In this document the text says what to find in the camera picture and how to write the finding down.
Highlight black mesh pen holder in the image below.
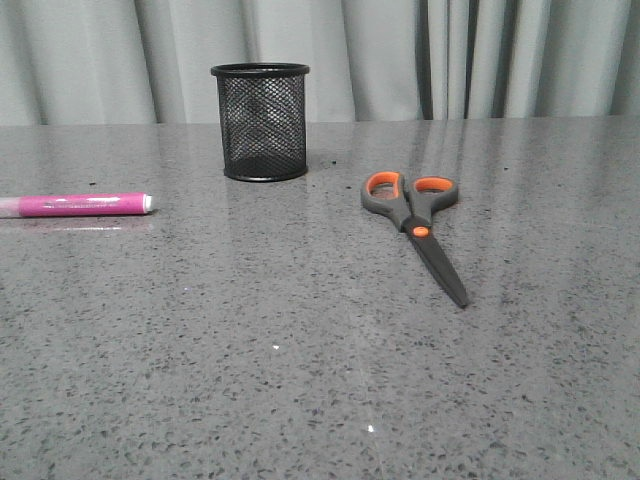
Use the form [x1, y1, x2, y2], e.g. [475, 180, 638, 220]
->
[211, 62, 310, 182]

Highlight pink marker pen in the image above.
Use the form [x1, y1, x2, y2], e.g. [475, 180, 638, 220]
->
[1, 192, 154, 219]

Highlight grey orange scissors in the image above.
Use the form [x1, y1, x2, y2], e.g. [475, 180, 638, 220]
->
[360, 171, 469, 308]

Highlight grey curtain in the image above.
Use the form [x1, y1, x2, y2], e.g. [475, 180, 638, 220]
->
[1, 1, 639, 126]

